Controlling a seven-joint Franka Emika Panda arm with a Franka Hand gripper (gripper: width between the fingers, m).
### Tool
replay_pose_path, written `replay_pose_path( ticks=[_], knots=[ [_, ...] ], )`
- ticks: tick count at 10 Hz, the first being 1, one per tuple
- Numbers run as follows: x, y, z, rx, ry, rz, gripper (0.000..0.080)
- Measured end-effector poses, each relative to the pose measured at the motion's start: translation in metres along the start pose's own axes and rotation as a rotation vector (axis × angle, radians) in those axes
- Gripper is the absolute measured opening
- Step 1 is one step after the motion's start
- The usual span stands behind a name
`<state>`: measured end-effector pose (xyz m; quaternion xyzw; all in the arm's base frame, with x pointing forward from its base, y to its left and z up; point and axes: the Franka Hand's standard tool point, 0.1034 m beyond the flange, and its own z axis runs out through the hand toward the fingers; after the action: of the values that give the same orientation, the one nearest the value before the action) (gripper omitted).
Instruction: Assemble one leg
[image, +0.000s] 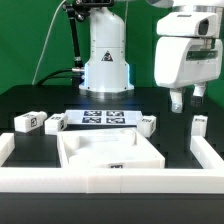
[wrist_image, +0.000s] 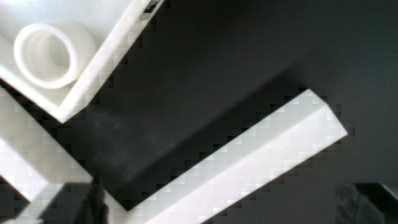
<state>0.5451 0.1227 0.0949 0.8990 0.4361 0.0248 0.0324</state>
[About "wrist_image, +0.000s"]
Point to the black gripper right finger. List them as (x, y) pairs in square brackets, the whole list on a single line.
[(368, 203)]

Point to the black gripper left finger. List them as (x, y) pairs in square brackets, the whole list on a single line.
[(76, 206)]

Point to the white square tabletop part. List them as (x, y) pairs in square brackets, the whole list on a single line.
[(64, 41)]

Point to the white U-shaped fence wall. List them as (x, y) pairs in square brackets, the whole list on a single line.
[(272, 147)]

